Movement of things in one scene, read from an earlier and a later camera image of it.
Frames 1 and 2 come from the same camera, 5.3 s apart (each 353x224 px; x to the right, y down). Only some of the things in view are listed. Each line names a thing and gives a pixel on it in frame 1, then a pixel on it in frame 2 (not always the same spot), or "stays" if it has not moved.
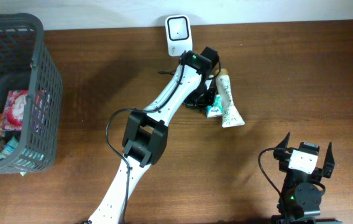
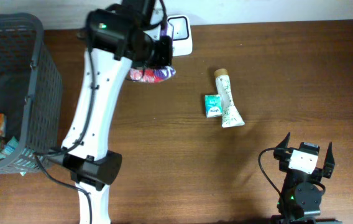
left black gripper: x=203 y=102 -> x=163 y=53
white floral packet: x=230 y=116 stays
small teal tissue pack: x=215 y=110 stays
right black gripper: x=328 y=164 stays
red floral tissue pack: x=14 y=109 -> x=152 y=75
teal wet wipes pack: x=9 y=149 stays
